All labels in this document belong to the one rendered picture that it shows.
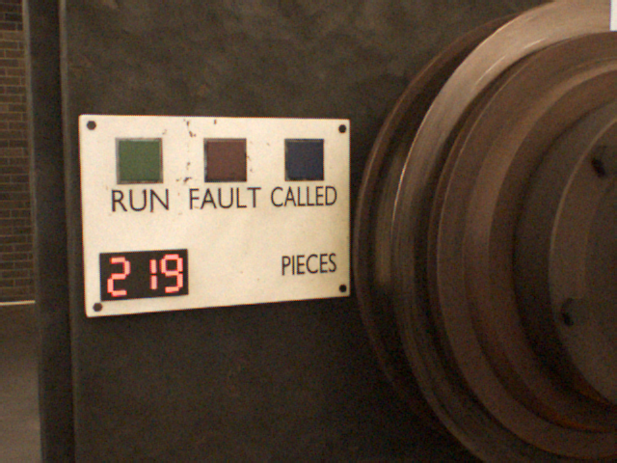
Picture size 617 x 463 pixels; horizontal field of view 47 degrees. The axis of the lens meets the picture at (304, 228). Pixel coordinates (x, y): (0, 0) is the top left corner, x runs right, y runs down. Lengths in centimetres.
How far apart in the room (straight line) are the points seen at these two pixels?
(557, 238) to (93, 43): 43
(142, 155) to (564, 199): 36
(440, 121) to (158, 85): 26
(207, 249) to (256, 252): 5
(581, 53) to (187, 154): 37
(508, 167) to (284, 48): 26
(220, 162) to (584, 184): 32
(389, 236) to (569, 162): 15
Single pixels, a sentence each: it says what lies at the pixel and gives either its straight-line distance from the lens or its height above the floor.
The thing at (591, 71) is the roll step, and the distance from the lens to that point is 68.
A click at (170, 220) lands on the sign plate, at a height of 114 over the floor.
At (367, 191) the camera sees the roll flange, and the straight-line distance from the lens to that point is 66.
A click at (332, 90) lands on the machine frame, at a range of 75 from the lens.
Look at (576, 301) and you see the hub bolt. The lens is 60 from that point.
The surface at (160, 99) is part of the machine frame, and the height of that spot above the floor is 126.
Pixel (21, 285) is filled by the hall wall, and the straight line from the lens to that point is 671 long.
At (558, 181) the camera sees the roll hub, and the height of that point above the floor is 118.
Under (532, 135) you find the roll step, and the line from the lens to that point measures 63.
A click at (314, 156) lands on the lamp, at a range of 71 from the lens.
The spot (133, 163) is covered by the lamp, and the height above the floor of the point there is 120.
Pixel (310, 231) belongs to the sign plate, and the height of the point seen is 113.
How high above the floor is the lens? 120
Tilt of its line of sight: 5 degrees down
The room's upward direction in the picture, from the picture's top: straight up
